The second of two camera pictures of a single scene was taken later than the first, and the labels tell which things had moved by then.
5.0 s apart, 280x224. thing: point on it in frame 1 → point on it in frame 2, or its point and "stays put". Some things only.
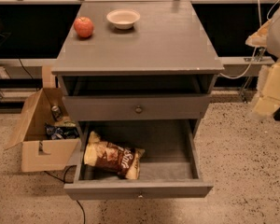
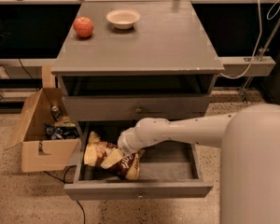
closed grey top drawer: (138, 108) stays put
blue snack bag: (61, 133) stays put
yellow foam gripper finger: (259, 37) → (113, 158)
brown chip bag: (120, 159) stays put
